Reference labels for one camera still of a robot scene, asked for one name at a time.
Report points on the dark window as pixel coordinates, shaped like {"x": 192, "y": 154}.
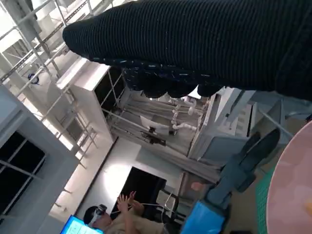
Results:
{"x": 17, "y": 165}

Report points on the person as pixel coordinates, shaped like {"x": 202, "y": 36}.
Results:
{"x": 126, "y": 224}

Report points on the white metal grid frame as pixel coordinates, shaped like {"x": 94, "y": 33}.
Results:
{"x": 36, "y": 51}

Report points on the white headset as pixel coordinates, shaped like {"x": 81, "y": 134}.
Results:
{"x": 98, "y": 213}

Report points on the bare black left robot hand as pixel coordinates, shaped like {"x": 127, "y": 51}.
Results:
{"x": 207, "y": 217}

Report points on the light blue computer screen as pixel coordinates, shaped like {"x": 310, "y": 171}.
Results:
{"x": 78, "y": 226}

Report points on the white open cabinet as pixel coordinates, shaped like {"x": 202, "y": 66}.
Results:
{"x": 85, "y": 87}

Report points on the pink bowl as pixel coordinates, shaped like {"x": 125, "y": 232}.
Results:
{"x": 290, "y": 182}

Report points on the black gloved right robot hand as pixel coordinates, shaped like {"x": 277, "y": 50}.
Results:
{"x": 195, "y": 44}

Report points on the black screen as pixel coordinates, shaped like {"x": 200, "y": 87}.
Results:
{"x": 141, "y": 185}

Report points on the green cutting mat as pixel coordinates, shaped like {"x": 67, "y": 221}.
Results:
{"x": 262, "y": 202}

